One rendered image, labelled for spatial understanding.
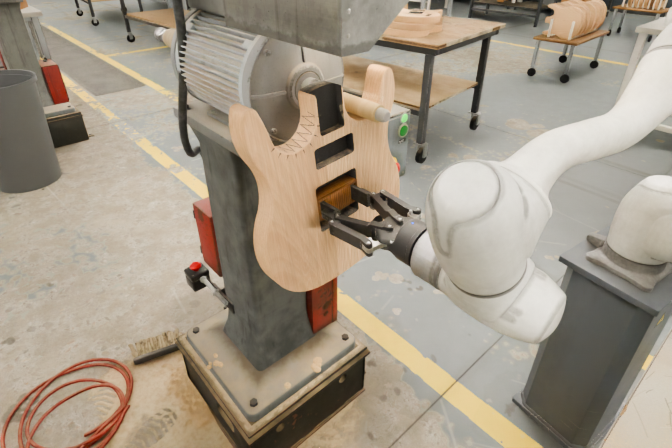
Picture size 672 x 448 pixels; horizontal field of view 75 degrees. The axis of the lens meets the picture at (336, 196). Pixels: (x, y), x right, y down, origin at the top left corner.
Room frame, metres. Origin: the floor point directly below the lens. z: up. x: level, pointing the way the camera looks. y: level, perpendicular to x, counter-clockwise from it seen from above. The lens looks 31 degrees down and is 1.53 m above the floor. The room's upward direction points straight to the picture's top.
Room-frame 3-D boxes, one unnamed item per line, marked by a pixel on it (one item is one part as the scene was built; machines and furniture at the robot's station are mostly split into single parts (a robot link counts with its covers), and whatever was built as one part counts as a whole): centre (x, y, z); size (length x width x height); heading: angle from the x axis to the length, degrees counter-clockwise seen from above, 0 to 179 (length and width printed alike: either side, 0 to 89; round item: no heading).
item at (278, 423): (1.09, 0.24, 0.12); 0.61 x 0.51 x 0.25; 132
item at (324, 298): (1.20, 0.11, 0.49); 0.25 x 0.12 x 0.37; 42
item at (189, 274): (1.14, 0.44, 0.46); 0.25 x 0.07 x 0.08; 42
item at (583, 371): (0.99, -0.86, 0.35); 0.28 x 0.28 x 0.70; 34
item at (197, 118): (1.09, 0.24, 1.11); 0.36 x 0.24 x 0.04; 42
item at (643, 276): (1.01, -0.85, 0.73); 0.22 x 0.18 x 0.06; 34
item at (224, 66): (1.05, 0.19, 1.25); 0.41 x 0.27 x 0.26; 42
